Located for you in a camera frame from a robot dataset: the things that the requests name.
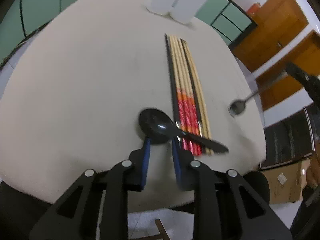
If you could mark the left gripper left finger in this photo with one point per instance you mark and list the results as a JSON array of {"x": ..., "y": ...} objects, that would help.
[{"x": 139, "y": 168}]

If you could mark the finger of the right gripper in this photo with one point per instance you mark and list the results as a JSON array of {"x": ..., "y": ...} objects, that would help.
[{"x": 298, "y": 74}]

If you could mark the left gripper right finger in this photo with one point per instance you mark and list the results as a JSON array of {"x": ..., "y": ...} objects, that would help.
[{"x": 185, "y": 176}]

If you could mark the black plastic spoon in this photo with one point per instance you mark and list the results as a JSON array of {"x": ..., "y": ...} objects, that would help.
[{"x": 159, "y": 127}]

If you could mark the red patterned chopstick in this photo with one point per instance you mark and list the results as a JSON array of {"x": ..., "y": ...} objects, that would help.
[
  {"x": 185, "y": 87},
  {"x": 179, "y": 95},
  {"x": 188, "y": 90},
  {"x": 180, "y": 66}
]

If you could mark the black chopstick silver band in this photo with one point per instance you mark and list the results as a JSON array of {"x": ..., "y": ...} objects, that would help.
[{"x": 175, "y": 107}]

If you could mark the metal spoon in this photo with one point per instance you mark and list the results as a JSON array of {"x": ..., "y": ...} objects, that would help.
[{"x": 238, "y": 106}]

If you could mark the plain bamboo chopstick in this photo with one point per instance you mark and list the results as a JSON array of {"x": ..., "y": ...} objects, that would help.
[
  {"x": 205, "y": 122},
  {"x": 200, "y": 105}
]

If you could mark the wooden door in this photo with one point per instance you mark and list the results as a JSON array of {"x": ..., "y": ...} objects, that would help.
[
  {"x": 278, "y": 23},
  {"x": 288, "y": 75}
]

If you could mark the cardboard box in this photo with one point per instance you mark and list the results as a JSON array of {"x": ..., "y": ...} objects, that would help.
[{"x": 287, "y": 183}]

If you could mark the right white plastic container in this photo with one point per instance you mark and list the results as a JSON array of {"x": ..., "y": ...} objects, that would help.
[{"x": 184, "y": 10}]

